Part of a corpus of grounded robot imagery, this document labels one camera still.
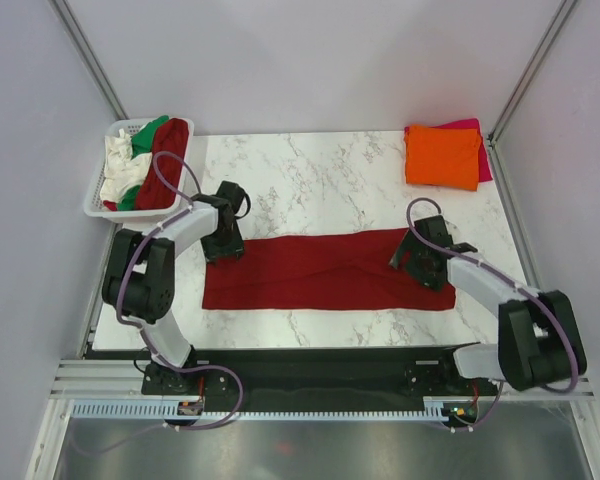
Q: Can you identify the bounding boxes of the dark red t-shirt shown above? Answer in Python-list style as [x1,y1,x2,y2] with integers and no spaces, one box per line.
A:
[202,228,456,312]

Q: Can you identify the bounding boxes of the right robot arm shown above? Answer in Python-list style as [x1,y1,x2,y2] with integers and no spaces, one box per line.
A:
[389,215,587,394]

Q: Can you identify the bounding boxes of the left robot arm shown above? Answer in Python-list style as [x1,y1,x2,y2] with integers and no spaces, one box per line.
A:
[102,181,251,393]

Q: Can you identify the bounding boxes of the folded orange t-shirt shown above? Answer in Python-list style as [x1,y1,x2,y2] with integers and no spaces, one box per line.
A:
[404,123,482,193]

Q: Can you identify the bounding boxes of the dark red shirt in basket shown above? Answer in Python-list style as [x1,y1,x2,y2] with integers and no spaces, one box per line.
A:
[135,118,189,210]

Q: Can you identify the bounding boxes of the white t-shirt in basket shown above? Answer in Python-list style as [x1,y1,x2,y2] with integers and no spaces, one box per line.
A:
[100,129,152,203]

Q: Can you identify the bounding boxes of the green t-shirt in basket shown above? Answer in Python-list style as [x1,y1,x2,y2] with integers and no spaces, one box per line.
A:
[116,115,170,211]

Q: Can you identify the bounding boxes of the white plastic basket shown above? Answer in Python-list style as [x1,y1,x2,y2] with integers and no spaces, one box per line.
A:
[83,115,194,223]

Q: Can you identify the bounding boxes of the folded pink t-shirt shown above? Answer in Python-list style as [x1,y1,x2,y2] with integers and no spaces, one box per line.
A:
[403,117,493,183]

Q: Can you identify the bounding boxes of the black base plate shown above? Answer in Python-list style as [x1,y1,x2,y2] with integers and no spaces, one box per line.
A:
[82,344,499,414]

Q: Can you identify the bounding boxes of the white slotted cable duct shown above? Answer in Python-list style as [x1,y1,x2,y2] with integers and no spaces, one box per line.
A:
[71,398,462,422]

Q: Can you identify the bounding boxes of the aluminium front rail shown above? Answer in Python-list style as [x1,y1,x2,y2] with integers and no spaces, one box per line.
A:
[50,359,595,402]

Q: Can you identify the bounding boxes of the left aluminium frame post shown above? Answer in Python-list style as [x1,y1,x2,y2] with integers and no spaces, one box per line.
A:
[49,0,128,120]

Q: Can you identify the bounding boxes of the aluminium frame post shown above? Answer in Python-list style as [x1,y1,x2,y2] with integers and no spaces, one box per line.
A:
[487,0,580,148]
[49,0,128,120]

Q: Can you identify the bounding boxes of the right aluminium frame post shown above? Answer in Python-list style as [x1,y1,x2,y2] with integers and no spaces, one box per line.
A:
[487,0,580,148]

